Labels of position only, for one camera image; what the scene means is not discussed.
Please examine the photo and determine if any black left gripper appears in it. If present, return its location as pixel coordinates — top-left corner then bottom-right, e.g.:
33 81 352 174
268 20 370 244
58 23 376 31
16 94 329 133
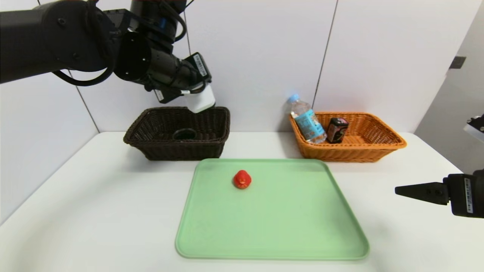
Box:
178 52 212 91

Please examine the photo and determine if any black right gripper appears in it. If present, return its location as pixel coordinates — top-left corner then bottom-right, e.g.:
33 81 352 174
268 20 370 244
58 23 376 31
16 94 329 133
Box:
394 168 484 219

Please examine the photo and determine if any white oblong case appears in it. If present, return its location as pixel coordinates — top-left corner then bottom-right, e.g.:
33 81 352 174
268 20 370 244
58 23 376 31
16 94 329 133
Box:
184 85 216 114

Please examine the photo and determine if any small black red snack can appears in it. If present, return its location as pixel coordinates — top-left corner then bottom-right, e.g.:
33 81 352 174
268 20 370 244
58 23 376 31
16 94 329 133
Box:
327 117 350 144

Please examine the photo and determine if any clear water bottle blue cap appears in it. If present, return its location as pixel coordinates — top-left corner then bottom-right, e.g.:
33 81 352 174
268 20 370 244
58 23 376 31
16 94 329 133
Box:
289 93 328 145

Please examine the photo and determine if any orange wicker basket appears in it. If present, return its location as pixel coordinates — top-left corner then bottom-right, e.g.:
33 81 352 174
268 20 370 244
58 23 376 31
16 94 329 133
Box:
290 111 408 163

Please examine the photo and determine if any dark brown wicker basket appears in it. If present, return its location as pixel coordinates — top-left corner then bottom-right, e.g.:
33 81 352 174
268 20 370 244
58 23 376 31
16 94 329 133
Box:
123 107 231 161

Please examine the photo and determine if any red rubber duck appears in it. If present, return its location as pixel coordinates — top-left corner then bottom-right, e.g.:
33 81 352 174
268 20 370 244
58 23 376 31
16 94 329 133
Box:
233 170 252 190

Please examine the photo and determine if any light green plastic tray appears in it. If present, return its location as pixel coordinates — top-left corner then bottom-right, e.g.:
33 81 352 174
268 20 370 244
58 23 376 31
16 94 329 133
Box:
175 158 370 261

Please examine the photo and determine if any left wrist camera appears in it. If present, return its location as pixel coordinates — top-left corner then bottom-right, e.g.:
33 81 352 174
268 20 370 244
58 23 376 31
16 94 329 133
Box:
153 87 189 105

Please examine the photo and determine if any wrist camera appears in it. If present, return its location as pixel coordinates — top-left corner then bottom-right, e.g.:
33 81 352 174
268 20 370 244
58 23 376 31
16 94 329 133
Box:
464 114 484 143
153 87 189 105

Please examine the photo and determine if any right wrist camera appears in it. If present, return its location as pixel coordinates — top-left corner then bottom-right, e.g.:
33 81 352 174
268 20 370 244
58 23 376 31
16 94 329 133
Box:
464 114 484 143

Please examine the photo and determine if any thick black left arm hose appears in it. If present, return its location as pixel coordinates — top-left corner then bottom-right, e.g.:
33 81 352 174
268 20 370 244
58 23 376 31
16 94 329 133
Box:
52 68 115 87

